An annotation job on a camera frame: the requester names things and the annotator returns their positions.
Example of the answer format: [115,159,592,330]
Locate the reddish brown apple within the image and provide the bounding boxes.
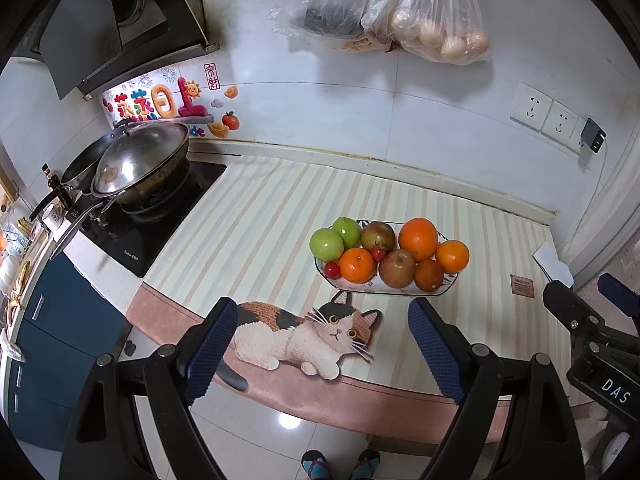
[378,248,417,289]

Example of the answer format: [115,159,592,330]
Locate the white cable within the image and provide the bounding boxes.
[591,149,610,206]

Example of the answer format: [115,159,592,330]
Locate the smooth tangerine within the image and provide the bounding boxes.
[436,240,471,274]

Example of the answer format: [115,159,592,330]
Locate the steel wok lid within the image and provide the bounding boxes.
[91,121,190,197]

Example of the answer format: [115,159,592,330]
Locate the small dark orange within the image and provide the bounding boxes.
[414,258,446,293]

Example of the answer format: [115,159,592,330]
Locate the large orange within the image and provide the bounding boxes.
[398,217,439,262]

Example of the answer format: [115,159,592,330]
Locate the black plug adapter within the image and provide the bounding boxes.
[580,117,607,154]

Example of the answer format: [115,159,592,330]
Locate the striped cat print mat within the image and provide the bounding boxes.
[125,157,575,447]

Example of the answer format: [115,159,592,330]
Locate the black gas stove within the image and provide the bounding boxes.
[65,160,228,278]

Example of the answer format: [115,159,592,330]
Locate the colourful wall stickers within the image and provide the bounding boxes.
[102,62,241,139]

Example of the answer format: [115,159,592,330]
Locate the person's left foot in slipper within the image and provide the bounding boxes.
[301,450,332,480]

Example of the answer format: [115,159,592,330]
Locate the floral oval plate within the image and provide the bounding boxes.
[314,218,461,297]

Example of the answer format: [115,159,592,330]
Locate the white wall socket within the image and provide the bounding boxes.
[510,82,554,132]
[542,100,585,150]

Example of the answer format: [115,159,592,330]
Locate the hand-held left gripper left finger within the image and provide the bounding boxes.
[59,296,240,480]

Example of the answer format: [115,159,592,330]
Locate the person's foot in slipper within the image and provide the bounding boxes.
[349,449,381,480]
[301,450,332,480]

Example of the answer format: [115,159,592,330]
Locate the dark pan with black handle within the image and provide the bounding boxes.
[28,127,128,223]

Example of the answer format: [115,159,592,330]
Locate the plastic bag with dark contents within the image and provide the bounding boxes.
[267,0,388,45]

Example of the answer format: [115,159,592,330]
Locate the red and green apple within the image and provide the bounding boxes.
[360,221,397,253]

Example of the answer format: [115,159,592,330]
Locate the white paper sheet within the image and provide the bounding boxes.
[531,242,575,289]

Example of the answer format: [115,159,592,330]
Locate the steel wok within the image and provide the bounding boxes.
[49,122,192,261]

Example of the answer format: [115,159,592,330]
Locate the person's right foot in slipper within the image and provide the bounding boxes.
[349,449,381,480]

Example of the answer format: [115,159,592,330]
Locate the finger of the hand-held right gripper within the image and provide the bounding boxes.
[598,272,640,323]
[542,281,640,361]

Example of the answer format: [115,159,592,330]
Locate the black range hood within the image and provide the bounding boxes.
[0,0,221,102]

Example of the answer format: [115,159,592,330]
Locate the blue kitchen cabinet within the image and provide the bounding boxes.
[0,250,132,453]

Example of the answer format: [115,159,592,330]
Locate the textured orange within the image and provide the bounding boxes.
[339,247,377,283]

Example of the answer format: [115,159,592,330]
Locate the plastic bag of eggs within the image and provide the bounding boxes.
[361,0,493,67]

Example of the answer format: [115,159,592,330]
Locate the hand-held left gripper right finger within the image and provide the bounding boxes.
[407,297,586,480]

